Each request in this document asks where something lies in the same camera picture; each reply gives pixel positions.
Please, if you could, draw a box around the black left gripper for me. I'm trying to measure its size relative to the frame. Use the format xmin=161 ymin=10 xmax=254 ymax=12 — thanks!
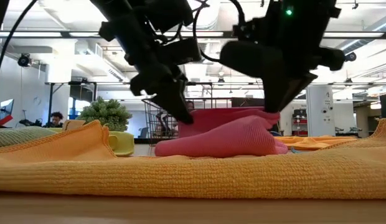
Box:
xmin=98 ymin=17 xmax=195 ymax=124

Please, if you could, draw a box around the black hanging monitor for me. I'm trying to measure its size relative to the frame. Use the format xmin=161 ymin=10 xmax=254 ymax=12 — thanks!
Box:
xmin=69 ymin=81 xmax=97 ymax=103

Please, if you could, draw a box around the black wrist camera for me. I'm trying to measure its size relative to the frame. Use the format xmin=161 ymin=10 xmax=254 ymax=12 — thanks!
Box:
xmin=155 ymin=37 xmax=202 ymax=65
xmin=232 ymin=17 xmax=271 ymax=43

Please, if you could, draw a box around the pink microfiber towel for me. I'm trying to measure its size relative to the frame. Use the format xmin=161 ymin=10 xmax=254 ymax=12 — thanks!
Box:
xmin=154 ymin=106 xmax=289 ymax=158

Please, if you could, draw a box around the red tool cart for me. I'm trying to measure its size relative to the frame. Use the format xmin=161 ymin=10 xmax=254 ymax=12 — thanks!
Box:
xmin=291 ymin=108 xmax=308 ymax=137

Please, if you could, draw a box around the black background rig frame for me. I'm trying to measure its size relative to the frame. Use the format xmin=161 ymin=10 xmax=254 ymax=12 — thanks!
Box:
xmin=45 ymin=80 xmax=144 ymax=125

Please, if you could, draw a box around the yellow microfiber towel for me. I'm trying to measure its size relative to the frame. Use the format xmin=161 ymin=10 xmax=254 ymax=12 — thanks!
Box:
xmin=62 ymin=119 xmax=135 ymax=157

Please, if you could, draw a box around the orange microfiber towel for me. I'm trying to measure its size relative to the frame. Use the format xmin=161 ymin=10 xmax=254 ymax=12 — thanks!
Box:
xmin=273 ymin=135 xmax=359 ymax=152
xmin=0 ymin=118 xmax=386 ymax=200

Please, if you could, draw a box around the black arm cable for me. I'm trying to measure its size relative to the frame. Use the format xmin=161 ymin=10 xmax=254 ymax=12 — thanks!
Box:
xmin=0 ymin=0 xmax=39 ymax=76

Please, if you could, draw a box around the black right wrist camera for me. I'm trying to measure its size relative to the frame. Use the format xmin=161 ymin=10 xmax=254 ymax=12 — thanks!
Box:
xmin=232 ymin=17 xmax=271 ymax=43

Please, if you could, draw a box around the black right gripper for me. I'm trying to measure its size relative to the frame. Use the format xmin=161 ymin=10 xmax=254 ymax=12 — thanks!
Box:
xmin=219 ymin=30 xmax=347 ymax=114

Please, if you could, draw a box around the white column with devices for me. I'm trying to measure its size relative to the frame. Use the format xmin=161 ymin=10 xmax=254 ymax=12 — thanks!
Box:
xmin=306 ymin=85 xmax=336 ymax=138

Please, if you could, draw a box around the light green microfiber towel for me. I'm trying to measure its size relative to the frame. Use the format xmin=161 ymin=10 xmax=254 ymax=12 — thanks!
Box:
xmin=0 ymin=126 xmax=59 ymax=149

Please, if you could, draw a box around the copper wire basket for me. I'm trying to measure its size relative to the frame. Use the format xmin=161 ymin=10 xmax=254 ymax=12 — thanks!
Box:
xmin=141 ymin=97 xmax=234 ymax=146

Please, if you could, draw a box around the green artificial plant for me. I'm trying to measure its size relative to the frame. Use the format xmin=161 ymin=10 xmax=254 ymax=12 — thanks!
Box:
xmin=76 ymin=96 xmax=134 ymax=132

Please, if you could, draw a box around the computer monitor with red shape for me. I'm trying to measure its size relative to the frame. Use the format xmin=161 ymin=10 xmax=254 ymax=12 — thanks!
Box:
xmin=0 ymin=98 xmax=15 ymax=127

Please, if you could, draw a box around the beige cabinet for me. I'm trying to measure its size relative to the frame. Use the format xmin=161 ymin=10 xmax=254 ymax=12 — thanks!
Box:
xmin=354 ymin=101 xmax=381 ymax=138

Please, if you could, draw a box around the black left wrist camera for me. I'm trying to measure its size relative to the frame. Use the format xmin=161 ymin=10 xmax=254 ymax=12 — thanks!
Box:
xmin=155 ymin=37 xmax=202 ymax=65

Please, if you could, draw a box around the person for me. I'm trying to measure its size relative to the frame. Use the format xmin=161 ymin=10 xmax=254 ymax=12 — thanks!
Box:
xmin=45 ymin=111 xmax=65 ymax=128

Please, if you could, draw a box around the black background case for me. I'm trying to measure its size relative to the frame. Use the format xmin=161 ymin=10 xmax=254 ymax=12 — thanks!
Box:
xmin=232 ymin=97 xmax=265 ymax=108

